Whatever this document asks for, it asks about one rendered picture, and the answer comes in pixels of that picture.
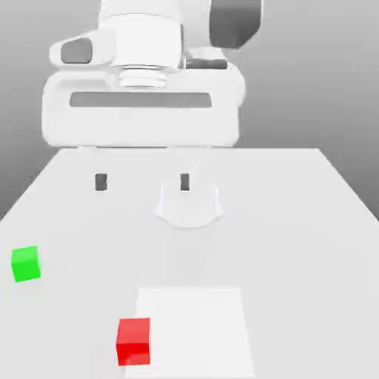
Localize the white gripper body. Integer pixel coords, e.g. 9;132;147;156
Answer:
41;62;246;149

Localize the small green cube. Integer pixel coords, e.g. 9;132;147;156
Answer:
10;245;42;284

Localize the small red cube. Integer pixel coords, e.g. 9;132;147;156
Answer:
115;317;152;367

